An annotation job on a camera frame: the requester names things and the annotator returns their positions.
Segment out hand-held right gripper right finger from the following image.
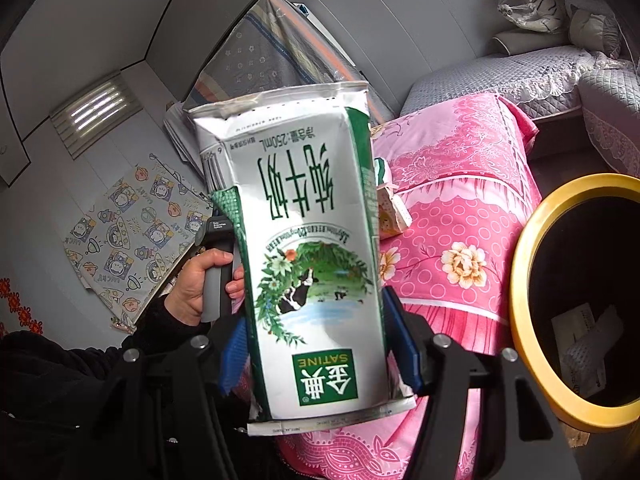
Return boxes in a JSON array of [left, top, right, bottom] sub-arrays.
[[381, 285, 583, 480]]

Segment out grey quilted sofa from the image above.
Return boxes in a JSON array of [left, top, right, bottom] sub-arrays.
[[400, 40, 640, 178]]

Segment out small yellow white carton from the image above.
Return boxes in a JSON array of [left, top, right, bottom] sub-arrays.
[[372, 157, 413, 238]]

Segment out grey plush cushion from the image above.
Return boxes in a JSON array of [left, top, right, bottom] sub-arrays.
[[565, 0, 623, 58]]

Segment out person's left forearm black sleeve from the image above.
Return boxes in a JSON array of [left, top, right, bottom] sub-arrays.
[[0, 295, 211, 480]]

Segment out folded striped blanket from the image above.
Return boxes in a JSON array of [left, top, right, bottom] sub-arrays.
[[182, 0, 401, 126]]

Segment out person's left hand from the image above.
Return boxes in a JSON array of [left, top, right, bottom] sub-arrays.
[[162, 249, 246, 328]]

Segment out cartoon printed cloth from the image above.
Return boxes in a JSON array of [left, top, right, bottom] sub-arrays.
[[62, 152, 216, 333]]

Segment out yellow-rimmed black trash bin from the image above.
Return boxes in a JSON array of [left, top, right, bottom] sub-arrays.
[[510, 172, 640, 433]]

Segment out white slatted wall vent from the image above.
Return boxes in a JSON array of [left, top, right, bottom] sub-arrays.
[[50, 71, 143, 160]]

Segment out white green milk carton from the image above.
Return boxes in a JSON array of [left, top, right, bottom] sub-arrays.
[[185, 80, 418, 436]]

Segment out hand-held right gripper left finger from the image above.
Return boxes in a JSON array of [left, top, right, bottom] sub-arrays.
[[100, 307, 253, 480]]

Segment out crumpled white paper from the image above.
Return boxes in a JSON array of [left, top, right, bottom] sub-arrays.
[[550, 302, 626, 403]]

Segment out pink floral blanket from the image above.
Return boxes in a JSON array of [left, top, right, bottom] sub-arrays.
[[272, 92, 543, 480]]

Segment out stack of white papers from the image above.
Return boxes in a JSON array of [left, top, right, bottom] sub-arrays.
[[162, 102, 216, 191]]

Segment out red flower wall sticker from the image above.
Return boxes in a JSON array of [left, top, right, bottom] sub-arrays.
[[0, 277, 43, 336]]

